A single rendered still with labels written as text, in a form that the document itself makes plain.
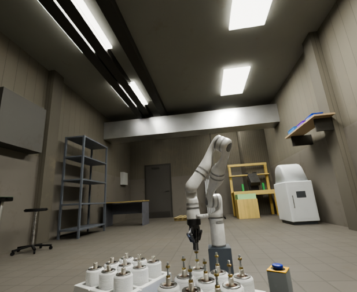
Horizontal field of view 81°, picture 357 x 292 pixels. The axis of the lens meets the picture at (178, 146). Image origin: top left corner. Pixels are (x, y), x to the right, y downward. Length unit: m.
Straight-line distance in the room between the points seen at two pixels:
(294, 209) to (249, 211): 1.91
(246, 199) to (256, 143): 2.55
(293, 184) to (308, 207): 0.51
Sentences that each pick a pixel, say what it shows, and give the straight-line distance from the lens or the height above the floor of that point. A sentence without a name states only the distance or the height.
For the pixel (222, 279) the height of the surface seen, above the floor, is 0.24.
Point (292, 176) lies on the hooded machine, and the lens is 5.12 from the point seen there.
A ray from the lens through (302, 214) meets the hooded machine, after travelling 5.04.
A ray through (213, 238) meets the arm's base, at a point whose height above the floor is 0.35.
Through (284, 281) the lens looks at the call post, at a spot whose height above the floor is 0.28.
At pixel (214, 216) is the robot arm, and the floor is 0.49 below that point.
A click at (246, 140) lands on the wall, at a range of 8.26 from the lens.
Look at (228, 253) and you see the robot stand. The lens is 1.46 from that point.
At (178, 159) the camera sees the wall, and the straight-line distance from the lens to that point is 8.83.
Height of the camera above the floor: 0.59
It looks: 15 degrees up
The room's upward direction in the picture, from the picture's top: 3 degrees counter-clockwise
